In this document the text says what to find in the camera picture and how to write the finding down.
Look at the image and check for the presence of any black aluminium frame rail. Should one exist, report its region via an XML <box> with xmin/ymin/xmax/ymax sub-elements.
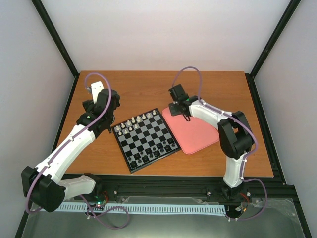
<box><xmin>97</xmin><ymin>175</ymin><xmax>299</xmax><ymax>204</ymax></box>

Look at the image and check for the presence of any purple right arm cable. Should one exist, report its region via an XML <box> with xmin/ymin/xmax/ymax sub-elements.
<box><xmin>172</xmin><ymin>66</ymin><xmax>268</xmax><ymax>222</ymax></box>

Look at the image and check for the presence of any black grey chess board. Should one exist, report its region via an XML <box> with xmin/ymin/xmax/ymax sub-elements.
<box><xmin>111</xmin><ymin>108</ymin><xmax>181</xmax><ymax>173</ymax></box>

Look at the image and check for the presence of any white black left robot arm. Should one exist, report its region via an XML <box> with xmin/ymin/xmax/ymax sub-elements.
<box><xmin>21</xmin><ymin>82</ymin><xmax>120</xmax><ymax>214</ymax></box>

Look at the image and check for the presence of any right black corner post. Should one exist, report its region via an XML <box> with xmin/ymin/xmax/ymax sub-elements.
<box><xmin>249</xmin><ymin>0</ymin><xmax>302</xmax><ymax>79</ymax></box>

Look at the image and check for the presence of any left black corner post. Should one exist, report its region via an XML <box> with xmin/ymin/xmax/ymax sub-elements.
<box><xmin>31</xmin><ymin>0</ymin><xmax>80</xmax><ymax>79</ymax></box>

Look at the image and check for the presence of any black corner post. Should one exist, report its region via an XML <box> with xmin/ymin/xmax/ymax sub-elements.
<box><xmin>31</xmin><ymin>0</ymin><xmax>80</xmax><ymax>79</ymax></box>
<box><xmin>249</xmin><ymin>0</ymin><xmax>302</xmax><ymax>79</ymax></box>

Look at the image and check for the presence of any pink plastic tray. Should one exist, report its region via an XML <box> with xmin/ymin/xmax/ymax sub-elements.
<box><xmin>162</xmin><ymin>108</ymin><xmax>219</xmax><ymax>155</ymax></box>

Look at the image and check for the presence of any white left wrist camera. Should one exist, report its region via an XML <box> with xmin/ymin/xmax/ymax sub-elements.
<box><xmin>88</xmin><ymin>81</ymin><xmax>104</xmax><ymax>104</ymax></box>

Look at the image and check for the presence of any white slotted cable duct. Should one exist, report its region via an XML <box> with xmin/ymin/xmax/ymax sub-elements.
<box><xmin>59</xmin><ymin>202</ymin><xmax>227</xmax><ymax>216</ymax></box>

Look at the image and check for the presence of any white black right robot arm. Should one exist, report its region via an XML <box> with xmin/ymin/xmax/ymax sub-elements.
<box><xmin>169</xmin><ymin>84</ymin><xmax>257</xmax><ymax>201</ymax></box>

